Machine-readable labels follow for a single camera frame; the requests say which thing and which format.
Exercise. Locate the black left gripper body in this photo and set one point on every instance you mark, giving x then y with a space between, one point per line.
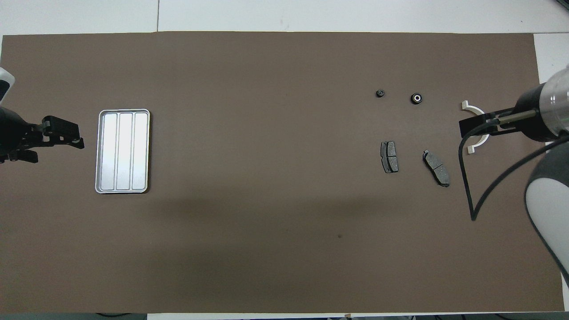
11 133

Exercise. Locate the large black bearing gear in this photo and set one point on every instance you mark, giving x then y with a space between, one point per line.
416 98

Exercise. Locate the silver metal tray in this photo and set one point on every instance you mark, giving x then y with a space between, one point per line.
122 151

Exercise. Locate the rectangular dark brake pad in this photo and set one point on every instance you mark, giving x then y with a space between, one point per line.
390 158

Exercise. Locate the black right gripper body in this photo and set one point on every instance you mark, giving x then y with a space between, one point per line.
533 129

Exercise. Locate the brown table mat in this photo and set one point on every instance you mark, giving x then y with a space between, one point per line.
266 222

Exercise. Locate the white semicircular plastic bracket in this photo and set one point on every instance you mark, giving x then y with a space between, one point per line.
465 106

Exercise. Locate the elongated dark brake pad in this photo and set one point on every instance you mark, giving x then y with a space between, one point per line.
436 169

